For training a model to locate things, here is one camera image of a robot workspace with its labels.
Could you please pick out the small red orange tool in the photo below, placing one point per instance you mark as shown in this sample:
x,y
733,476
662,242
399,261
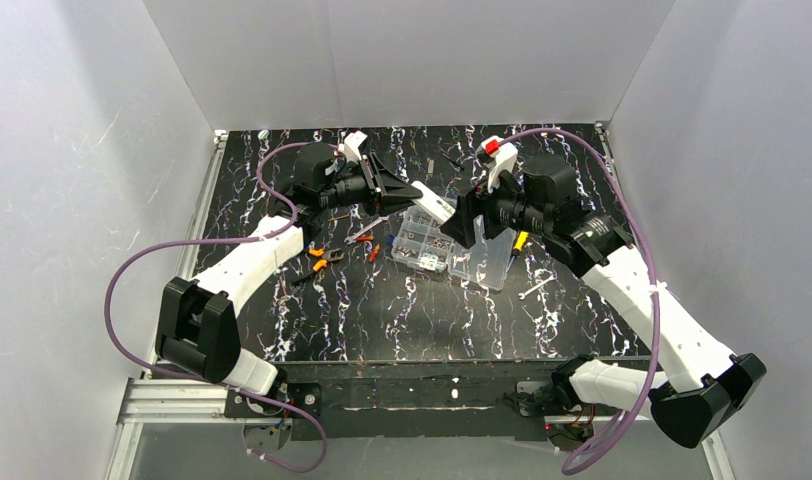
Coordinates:
x,y
374,254

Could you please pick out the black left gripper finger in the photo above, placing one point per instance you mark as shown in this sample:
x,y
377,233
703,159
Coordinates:
x,y
388,205
391,186

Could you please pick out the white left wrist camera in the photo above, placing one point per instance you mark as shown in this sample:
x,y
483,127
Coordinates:
x,y
353,148

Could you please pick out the small silver wrench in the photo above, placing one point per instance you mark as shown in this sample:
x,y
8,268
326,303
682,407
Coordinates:
x,y
524,294

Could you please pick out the yellow handled screwdriver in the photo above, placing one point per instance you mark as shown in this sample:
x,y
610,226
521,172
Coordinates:
x,y
518,245

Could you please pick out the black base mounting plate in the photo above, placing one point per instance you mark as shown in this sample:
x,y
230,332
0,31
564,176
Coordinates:
x,y
419,399

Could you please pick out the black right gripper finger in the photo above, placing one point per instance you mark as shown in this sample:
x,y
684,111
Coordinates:
x,y
461,230
470,205

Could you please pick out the white AC remote control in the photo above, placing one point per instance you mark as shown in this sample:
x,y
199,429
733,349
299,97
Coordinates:
x,y
432,204

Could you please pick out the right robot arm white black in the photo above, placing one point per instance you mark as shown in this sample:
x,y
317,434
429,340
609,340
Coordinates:
x,y
697,383

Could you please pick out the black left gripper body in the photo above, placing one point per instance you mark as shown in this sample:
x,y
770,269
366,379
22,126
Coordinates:
x,y
374,186

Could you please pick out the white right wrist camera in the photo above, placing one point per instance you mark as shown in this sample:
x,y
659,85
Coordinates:
x,y
502,159

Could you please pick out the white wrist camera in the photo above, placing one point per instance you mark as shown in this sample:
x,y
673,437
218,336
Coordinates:
x,y
353,148
502,159

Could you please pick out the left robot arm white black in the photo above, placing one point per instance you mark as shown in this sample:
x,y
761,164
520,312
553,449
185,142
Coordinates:
x,y
197,326

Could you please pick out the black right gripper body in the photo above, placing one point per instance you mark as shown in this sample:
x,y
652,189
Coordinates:
x,y
476,213

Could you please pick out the clear plastic screw organizer box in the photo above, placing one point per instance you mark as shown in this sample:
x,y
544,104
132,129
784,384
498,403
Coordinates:
x,y
421,245

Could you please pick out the orange handled pliers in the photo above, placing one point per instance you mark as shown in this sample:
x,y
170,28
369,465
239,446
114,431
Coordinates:
x,y
323,259

